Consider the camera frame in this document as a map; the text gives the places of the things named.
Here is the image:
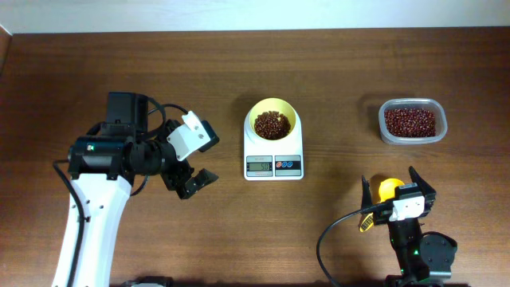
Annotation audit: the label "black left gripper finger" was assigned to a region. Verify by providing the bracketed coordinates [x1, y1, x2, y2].
[176, 181, 198, 199]
[192, 169, 219, 190]

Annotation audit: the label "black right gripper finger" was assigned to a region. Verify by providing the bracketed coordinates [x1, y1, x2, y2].
[409, 166, 437, 199]
[361, 176, 373, 214]

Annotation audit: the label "yellow plastic measuring scoop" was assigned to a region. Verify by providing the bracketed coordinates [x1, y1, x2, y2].
[359, 179, 404, 233]

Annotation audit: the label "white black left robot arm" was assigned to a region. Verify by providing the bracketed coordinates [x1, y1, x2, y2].
[53, 92, 219, 286]

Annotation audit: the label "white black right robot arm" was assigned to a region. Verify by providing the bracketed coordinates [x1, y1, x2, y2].
[361, 167, 457, 287]

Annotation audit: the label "white digital kitchen scale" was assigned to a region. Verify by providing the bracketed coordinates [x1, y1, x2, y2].
[243, 109, 304, 181]

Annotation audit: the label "red beans in bowl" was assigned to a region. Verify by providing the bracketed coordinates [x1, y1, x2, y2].
[254, 111, 291, 140]

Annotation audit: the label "yellow plastic bowl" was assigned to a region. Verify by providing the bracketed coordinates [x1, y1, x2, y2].
[248, 98, 300, 140]

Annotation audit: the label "clear plastic container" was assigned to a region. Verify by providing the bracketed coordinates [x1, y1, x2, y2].
[379, 98, 448, 145]

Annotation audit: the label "red beans in container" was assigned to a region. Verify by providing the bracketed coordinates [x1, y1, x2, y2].
[384, 108, 436, 138]

